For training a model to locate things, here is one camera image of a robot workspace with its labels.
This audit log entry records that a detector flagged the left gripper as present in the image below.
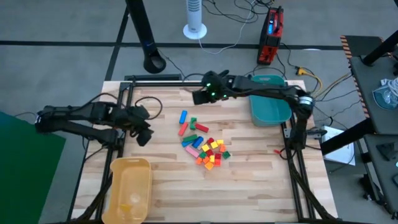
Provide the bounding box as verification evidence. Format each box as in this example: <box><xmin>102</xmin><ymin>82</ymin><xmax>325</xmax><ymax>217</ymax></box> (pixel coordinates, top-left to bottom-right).
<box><xmin>123</xmin><ymin>105</ymin><xmax>155</xmax><ymax>147</ymax></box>

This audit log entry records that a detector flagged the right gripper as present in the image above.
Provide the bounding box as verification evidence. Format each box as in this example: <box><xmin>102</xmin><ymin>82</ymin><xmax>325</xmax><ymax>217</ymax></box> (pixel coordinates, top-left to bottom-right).
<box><xmin>192</xmin><ymin>70</ymin><xmax>234</xmax><ymax>105</ymax></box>

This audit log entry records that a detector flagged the pink long wooden block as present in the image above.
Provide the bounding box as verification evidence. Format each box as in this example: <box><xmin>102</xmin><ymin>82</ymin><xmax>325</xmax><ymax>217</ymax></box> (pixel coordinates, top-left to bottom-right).
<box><xmin>185</xmin><ymin>146</ymin><xmax>200</xmax><ymax>159</ymax></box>

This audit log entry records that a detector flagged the yellow plastic bin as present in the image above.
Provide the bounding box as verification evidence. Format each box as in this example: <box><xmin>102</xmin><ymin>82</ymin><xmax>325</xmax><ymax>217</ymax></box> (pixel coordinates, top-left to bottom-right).
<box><xmin>101</xmin><ymin>157</ymin><xmax>153</xmax><ymax>224</ymax></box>

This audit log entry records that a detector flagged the black power strip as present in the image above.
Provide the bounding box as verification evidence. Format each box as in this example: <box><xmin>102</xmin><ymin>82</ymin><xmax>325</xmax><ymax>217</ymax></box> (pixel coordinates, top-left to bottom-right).
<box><xmin>124</xmin><ymin>73</ymin><xmax>182</xmax><ymax>82</ymax></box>

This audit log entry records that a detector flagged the teal plastic bin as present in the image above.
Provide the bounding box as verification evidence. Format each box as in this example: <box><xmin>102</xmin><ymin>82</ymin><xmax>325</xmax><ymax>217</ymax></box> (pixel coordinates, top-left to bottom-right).
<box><xmin>248</xmin><ymin>74</ymin><xmax>292</xmax><ymax>128</ymax></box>

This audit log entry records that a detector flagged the white tower fan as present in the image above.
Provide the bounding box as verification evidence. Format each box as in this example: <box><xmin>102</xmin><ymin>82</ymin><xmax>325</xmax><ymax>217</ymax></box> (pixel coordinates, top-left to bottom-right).
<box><xmin>182</xmin><ymin>0</ymin><xmax>208</xmax><ymax>40</ymax></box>

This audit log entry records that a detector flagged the red black power station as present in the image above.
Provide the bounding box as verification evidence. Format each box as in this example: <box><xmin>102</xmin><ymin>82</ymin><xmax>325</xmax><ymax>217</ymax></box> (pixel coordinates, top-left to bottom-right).
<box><xmin>256</xmin><ymin>6</ymin><xmax>285</xmax><ymax>65</ymax></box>

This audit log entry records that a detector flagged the black tower fan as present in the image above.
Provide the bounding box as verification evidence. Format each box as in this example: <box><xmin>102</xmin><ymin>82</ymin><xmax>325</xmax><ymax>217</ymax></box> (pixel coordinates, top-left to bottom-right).
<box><xmin>124</xmin><ymin>0</ymin><xmax>167</xmax><ymax>75</ymax></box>

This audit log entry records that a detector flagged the green floor mat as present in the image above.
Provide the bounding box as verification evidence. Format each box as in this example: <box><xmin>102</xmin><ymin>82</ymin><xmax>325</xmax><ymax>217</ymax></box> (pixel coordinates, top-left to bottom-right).
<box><xmin>0</xmin><ymin>111</ymin><xmax>67</xmax><ymax>224</ymax></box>

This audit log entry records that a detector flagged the black stand leg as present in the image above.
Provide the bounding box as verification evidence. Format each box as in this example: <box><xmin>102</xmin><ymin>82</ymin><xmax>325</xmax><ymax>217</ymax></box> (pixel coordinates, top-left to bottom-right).
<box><xmin>320</xmin><ymin>118</ymin><xmax>373</xmax><ymax>156</ymax></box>
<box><xmin>362</xmin><ymin>29</ymin><xmax>398</xmax><ymax>67</ymax></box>

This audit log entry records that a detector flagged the grey side table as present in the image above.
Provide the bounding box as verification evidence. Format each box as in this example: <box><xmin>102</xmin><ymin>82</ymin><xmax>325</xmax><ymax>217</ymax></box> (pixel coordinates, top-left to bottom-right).
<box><xmin>340</xmin><ymin>34</ymin><xmax>398</xmax><ymax>215</ymax></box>

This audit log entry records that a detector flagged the black device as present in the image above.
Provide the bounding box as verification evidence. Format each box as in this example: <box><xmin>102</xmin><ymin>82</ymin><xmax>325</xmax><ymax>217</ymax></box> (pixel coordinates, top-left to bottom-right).
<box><xmin>376</xmin><ymin>141</ymin><xmax>398</xmax><ymax>161</ymax></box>

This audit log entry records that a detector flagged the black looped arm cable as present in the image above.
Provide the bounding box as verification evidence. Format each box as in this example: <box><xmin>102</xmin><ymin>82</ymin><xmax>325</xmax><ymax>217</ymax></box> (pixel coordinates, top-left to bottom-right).
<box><xmin>134</xmin><ymin>95</ymin><xmax>164</xmax><ymax>121</ymax></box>

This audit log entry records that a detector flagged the black floor cable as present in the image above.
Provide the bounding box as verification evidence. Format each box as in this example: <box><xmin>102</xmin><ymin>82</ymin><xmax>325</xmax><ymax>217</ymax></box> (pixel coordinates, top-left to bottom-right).
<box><xmin>157</xmin><ymin>49</ymin><xmax>206</xmax><ymax>82</ymax></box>

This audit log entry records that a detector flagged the white floor cable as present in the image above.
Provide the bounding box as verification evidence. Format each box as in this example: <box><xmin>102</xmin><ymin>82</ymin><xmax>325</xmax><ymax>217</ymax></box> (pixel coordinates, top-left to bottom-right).
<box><xmin>197</xmin><ymin>0</ymin><xmax>259</xmax><ymax>55</ymax></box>

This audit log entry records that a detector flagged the yellow extension cable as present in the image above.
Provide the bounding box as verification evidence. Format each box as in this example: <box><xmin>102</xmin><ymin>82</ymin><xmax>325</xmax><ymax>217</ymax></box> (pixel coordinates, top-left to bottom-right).
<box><xmin>295</xmin><ymin>65</ymin><xmax>324</xmax><ymax>102</ymax></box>

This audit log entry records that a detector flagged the clear bag of cables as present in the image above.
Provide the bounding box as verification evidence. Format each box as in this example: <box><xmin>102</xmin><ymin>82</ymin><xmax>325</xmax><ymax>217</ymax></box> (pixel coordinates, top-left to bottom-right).
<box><xmin>372</xmin><ymin>77</ymin><xmax>398</xmax><ymax>110</ymax></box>

